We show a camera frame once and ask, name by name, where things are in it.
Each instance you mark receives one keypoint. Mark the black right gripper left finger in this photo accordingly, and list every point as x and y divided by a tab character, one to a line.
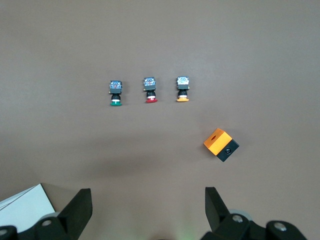
80	210

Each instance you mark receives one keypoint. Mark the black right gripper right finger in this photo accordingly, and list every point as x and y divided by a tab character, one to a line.
215	210

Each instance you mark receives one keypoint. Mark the green push button switch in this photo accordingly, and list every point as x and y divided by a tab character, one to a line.
115	92

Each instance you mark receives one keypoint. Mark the orange and black button box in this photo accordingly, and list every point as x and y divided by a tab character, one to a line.
216	141

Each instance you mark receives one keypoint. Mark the black right wrist camera bracket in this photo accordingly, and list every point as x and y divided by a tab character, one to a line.
50	230

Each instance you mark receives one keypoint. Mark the yellow push button switch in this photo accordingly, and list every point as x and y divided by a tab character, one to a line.
182	88

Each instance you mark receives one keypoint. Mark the red push button switch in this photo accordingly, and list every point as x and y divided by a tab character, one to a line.
150	90

